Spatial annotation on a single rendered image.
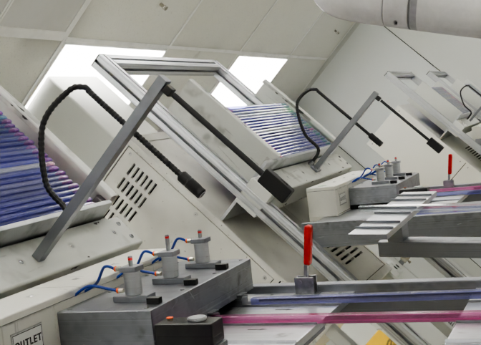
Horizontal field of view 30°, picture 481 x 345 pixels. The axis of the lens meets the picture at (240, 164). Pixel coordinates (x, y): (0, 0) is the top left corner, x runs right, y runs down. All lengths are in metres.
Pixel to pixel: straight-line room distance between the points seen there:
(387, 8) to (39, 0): 3.16
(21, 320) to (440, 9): 0.65
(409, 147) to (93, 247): 4.42
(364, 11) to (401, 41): 7.67
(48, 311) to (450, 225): 1.19
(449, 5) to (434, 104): 4.62
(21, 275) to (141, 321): 0.24
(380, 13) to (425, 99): 4.60
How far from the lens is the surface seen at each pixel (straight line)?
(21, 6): 4.19
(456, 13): 1.20
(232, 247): 2.28
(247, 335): 1.18
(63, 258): 1.37
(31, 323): 1.13
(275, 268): 2.27
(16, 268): 1.29
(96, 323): 1.14
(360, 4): 1.23
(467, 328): 1.13
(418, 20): 1.22
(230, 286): 1.33
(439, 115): 5.66
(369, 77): 8.96
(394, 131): 5.76
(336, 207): 2.38
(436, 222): 2.13
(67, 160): 1.57
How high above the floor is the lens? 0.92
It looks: 13 degrees up
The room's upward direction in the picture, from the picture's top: 48 degrees counter-clockwise
